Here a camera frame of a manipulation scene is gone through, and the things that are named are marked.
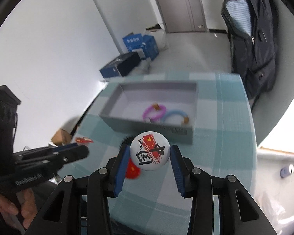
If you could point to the grey door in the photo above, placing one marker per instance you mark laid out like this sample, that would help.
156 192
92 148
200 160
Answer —
182 15

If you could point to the dark blue shoe box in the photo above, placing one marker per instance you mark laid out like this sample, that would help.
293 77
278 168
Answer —
121 65

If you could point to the white shopping bag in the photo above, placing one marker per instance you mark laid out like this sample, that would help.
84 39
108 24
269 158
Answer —
160 36

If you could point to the brown cardboard box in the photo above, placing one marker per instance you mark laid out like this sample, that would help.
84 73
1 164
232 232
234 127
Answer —
61 137

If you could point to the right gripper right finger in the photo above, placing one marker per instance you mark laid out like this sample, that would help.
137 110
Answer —
196 184

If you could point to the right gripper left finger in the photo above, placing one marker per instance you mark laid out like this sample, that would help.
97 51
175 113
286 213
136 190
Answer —
104 183

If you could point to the black backpack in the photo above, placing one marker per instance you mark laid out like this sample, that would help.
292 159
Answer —
253 27

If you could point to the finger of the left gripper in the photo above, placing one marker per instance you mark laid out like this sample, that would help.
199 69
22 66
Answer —
61 157
44 151

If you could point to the red China pin badge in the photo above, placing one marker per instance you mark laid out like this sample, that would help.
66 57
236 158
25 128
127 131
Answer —
132 171

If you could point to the white China pin badge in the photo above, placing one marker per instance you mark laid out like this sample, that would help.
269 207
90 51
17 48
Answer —
150 151

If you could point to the left human hand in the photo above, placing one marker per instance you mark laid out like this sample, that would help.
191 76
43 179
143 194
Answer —
28 208

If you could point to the red cartoon charm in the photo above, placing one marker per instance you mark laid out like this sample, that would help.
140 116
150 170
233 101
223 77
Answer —
83 140

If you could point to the blue cardboard carton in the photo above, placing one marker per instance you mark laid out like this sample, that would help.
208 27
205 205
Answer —
144 45

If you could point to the teal plaid tablecloth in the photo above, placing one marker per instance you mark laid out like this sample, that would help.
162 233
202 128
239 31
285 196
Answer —
223 143

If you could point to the grey cardboard box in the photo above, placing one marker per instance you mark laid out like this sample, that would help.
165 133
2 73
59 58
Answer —
166 107

